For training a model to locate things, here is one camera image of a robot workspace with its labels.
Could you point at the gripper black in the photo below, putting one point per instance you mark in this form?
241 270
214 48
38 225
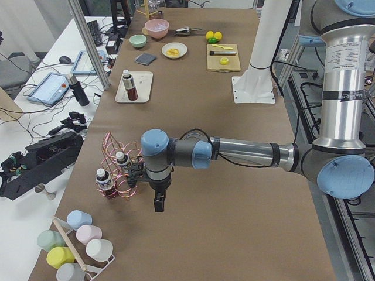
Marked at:
159 184

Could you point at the white plate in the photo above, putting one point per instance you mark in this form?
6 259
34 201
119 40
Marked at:
180 46

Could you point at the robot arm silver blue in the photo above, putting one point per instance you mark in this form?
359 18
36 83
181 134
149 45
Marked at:
335 161

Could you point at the cream tray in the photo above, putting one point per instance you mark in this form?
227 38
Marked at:
143 85

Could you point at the dark sauce bottle on tray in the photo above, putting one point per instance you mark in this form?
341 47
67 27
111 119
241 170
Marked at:
129 85

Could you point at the bottle in rack back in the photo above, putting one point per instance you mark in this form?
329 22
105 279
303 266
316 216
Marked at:
123 161

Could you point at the bottle in rack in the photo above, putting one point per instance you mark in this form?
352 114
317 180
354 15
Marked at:
105 183
123 161

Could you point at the bottle in rack front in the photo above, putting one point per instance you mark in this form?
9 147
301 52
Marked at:
105 183

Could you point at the white cup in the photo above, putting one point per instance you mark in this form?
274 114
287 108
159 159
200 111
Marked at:
99 249

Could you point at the pink cup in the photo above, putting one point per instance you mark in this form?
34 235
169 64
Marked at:
86 233

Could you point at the blue cup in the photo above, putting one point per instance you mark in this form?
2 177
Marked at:
77 218

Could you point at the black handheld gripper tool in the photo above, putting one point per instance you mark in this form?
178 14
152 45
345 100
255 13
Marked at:
76 122

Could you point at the grey cup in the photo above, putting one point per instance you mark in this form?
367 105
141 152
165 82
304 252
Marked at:
70 272

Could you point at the yellow cup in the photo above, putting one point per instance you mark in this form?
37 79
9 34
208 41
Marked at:
58 256

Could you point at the green cup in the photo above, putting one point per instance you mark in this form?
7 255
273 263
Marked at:
49 239

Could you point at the grey folded cloth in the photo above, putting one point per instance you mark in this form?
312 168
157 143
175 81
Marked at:
145 59

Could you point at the black thermos bottle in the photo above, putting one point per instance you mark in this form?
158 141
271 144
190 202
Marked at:
77 89

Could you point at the black device on side table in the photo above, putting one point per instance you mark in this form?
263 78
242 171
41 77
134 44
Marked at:
43 162

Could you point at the wooden cutting board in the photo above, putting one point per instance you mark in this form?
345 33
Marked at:
213 62

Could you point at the lemon half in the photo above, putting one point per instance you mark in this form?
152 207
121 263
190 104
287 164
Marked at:
224 61

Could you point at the teach pendant far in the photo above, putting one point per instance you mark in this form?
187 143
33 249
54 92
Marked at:
82 65

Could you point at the teach pendant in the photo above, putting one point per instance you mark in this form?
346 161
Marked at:
82 65
50 90

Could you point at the black silver tube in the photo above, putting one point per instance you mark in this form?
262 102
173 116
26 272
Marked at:
222 53

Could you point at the teach pendant near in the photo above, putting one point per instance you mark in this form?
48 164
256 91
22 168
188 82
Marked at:
50 90

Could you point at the black power adapter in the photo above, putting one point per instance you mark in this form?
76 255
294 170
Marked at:
113 45

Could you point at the green bowl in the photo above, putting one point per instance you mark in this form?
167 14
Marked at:
138 41

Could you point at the yellow plastic knife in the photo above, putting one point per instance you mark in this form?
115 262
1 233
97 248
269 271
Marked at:
222 47

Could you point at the green lime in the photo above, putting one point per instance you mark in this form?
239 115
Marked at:
212 40

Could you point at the computer mouse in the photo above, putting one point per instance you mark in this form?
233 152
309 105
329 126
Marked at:
65 60

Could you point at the metal scoop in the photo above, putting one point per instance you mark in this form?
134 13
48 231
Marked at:
186 31

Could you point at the pink bowl with ice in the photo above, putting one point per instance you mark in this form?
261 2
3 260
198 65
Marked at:
157 28

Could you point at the yellow lemon left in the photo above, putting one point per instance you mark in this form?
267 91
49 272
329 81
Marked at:
209 35

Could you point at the yellow lemon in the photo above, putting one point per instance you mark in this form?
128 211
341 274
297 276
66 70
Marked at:
209 35
218 36

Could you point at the yellow lemon right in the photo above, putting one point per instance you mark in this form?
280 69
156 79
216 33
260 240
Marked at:
218 36

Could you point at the black keyboard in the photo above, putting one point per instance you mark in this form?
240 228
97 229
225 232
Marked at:
95 32

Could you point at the copper wire bottle rack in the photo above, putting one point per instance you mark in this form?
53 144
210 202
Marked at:
110 146

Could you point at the white cup rack wooden handle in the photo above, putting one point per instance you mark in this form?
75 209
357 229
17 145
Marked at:
91 271

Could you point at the aluminium frame post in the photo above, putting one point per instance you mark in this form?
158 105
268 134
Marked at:
85 34

